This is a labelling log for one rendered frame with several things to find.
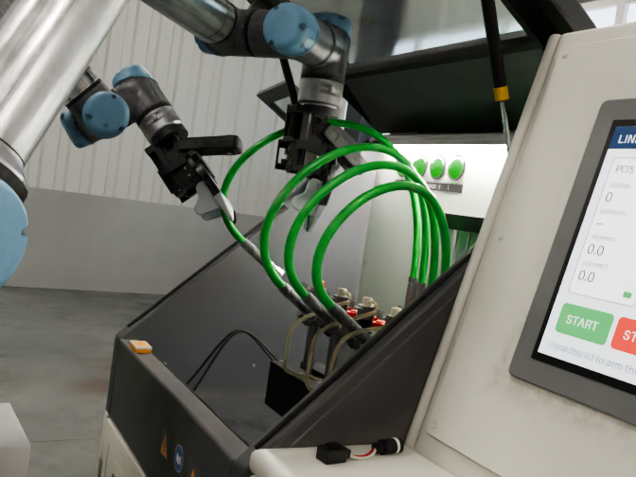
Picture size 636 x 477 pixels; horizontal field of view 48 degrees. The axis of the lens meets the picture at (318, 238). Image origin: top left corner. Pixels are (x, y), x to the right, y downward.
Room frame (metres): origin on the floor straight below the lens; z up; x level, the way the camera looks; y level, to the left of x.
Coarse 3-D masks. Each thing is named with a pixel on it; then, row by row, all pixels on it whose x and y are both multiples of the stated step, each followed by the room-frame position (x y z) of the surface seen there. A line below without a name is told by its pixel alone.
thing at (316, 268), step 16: (368, 192) 1.00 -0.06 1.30; (384, 192) 1.01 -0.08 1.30; (416, 192) 1.04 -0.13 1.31; (352, 208) 0.98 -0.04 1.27; (336, 224) 0.97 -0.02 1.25; (320, 240) 0.97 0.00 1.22; (448, 240) 1.07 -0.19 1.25; (320, 256) 0.97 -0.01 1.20; (448, 256) 1.07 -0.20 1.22; (320, 272) 0.97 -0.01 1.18; (320, 288) 0.97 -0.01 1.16; (336, 304) 0.98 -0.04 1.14; (336, 320) 0.99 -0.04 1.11; (352, 320) 1.00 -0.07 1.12; (368, 336) 1.01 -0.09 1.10
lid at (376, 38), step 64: (256, 0) 1.50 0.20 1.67; (320, 0) 1.38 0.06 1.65; (384, 0) 1.24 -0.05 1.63; (448, 0) 1.14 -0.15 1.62; (512, 0) 1.02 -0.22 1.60; (576, 0) 0.99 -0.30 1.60; (384, 64) 1.43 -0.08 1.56; (448, 64) 1.26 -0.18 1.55; (512, 64) 1.15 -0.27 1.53; (384, 128) 1.67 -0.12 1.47; (448, 128) 1.47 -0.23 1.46; (512, 128) 1.31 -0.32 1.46
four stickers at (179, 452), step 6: (162, 432) 1.10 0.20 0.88; (162, 438) 1.09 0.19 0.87; (168, 438) 1.06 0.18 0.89; (162, 444) 1.09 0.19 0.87; (168, 444) 1.06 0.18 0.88; (162, 450) 1.08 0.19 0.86; (180, 450) 1.01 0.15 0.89; (174, 456) 1.03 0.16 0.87; (180, 456) 1.01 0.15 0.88; (174, 462) 1.03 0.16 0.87; (180, 462) 1.01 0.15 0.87; (180, 468) 1.01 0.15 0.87; (192, 468) 0.96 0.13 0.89; (180, 474) 1.00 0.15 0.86; (192, 474) 0.96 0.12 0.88; (198, 474) 0.94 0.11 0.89
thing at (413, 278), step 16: (352, 128) 1.33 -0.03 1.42; (368, 128) 1.33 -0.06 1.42; (256, 144) 1.31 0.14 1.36; (384, 144) 1.33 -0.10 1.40; (240, 160) 1.30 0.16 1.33; (224, 192) 1.30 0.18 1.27; (416, 208) 1.34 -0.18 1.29; (416, 224) 1.34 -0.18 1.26; (240, 240) 1.31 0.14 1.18; (416, 240) 1.34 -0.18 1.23; (416, 256) 1.34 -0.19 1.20; (416, 272) 1.34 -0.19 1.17
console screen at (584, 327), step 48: (624, 144) 0.80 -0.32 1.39; (576, 192) 0.84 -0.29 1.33; (624, 192) 0.78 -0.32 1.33; (576, 240) 0.81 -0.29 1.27; (624, 240) 0.75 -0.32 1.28; (576, 288) 0.78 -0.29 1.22; (624, 288) 0.73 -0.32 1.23; (528, 336) 0.81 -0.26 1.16; (576, 336) 0.76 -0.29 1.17; (624, 336) 0.71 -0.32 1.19; (576, 384) 0.74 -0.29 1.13; (624, 384) 0.69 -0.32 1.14
